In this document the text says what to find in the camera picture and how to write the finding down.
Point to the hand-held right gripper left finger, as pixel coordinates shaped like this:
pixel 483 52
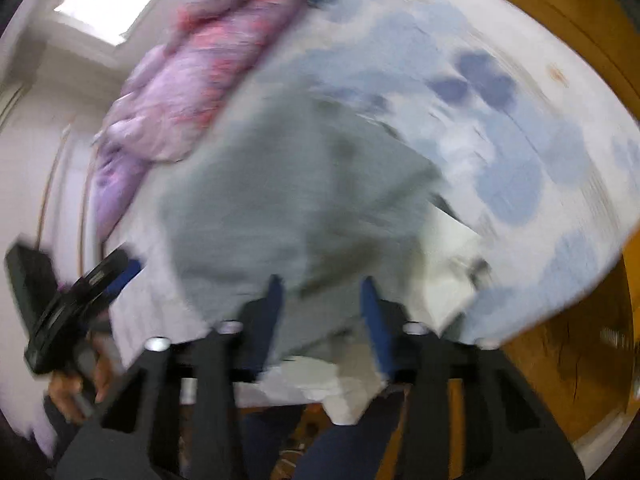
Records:
pixel 272 310

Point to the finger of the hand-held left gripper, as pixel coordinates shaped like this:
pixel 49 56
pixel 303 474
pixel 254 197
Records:
pixel 125 280
pixel 102 272

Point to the person's left hand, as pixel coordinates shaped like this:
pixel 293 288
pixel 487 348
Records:
pixel 102 375

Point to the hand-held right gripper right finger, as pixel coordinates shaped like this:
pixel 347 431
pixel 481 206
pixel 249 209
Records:
pixel 372 320

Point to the bed with floral sheet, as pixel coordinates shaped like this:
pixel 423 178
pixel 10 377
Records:
pixel 525 160

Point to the grey hoodie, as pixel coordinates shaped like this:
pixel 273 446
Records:
pixel 280 200

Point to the purple floral quilt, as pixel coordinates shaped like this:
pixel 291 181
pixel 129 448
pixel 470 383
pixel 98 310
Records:
pixel 200 60

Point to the wooden headboard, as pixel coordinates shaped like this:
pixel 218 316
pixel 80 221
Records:
pixel 575 10

